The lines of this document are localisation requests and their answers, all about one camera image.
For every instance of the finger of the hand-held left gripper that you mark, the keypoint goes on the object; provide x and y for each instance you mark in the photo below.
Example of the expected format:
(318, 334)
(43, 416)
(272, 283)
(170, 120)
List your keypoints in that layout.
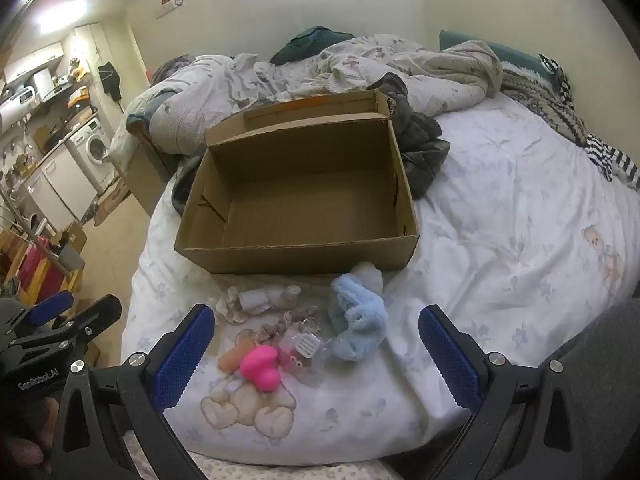
(50, 306)
(95, 317)

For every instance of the pink white wall fixture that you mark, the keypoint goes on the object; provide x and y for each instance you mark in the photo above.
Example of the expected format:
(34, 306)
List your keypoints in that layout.
(170, 4)

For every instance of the pink plastic bin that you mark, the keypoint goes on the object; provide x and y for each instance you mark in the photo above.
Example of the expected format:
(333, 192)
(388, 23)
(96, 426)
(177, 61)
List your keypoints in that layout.
(37, 267)

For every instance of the teal pillow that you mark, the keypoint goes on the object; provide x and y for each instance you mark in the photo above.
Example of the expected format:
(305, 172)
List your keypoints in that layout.
(515, 55)

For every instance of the brown door mat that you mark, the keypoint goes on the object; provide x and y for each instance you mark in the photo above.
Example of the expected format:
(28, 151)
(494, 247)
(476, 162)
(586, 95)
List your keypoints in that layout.
(107, 210)

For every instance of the white kitchen appliance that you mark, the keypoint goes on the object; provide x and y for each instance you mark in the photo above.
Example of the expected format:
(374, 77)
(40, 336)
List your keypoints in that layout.
(20, 100)

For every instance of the white patterned quilt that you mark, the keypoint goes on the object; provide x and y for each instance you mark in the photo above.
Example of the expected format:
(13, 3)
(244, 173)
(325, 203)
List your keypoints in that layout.
(350, 65)

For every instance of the knit patterned blanket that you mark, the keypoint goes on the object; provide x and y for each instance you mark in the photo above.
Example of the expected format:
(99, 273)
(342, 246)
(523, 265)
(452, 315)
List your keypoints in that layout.
(545, 100)

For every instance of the white cabinet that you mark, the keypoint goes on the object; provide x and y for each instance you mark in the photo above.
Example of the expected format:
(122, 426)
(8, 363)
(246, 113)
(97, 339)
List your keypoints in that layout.
(60, 185)

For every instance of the white washing machine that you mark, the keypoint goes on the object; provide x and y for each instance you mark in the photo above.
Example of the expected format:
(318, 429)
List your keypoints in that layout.
(92, 152)

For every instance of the cream scrunchie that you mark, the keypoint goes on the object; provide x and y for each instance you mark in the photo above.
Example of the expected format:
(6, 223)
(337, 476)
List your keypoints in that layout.
(230, 310)

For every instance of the pink heart soft toy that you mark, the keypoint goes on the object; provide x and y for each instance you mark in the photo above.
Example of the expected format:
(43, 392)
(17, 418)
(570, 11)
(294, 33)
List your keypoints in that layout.
(260, 365)

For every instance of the dark green pillow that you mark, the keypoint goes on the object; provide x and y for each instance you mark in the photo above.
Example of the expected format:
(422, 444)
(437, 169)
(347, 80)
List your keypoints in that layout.
(305, 42)

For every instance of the light blue plush toy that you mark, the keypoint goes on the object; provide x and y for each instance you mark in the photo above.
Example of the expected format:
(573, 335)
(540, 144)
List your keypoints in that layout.
(357, 320)

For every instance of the peach soft tube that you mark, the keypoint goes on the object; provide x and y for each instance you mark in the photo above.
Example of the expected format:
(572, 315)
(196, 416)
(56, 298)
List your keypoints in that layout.
(235, 355)

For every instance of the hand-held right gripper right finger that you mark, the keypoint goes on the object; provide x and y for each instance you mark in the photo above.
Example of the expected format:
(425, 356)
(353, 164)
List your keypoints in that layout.
(450, 360)

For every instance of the black hanging garment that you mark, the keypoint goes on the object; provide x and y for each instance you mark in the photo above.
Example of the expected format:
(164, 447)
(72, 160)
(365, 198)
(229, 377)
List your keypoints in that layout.
(111, 80)

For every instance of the clear plastic packet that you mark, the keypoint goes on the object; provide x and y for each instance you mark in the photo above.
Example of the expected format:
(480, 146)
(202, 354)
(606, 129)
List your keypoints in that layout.
(307, 345)

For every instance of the brown scrunchie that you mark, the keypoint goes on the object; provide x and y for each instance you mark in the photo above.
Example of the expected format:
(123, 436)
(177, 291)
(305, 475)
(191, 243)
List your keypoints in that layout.
(295, 320)

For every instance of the person's left hand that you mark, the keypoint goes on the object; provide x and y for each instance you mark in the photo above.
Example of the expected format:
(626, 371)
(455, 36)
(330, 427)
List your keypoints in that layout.
(22, 450)

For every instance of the black white striped cloth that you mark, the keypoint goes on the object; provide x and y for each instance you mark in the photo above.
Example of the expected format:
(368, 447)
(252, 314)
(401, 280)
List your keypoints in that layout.
(610, 157)

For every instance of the small cardboard box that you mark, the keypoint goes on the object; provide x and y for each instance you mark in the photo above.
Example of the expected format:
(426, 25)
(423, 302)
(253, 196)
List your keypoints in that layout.
(76, 237)

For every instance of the dark grey jacket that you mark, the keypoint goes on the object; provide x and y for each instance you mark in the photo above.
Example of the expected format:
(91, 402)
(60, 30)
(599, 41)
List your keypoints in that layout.
(420, 150)

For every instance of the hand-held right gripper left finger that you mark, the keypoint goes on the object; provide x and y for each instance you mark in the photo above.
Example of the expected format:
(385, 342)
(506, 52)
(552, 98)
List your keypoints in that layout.
(182, 355)

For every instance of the brown cardboard box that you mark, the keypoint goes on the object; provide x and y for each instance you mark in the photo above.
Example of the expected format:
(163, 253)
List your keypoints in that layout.
(300, 195)

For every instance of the wooden bed frame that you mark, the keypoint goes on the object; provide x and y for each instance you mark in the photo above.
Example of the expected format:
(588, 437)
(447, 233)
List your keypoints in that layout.
(145, 180)

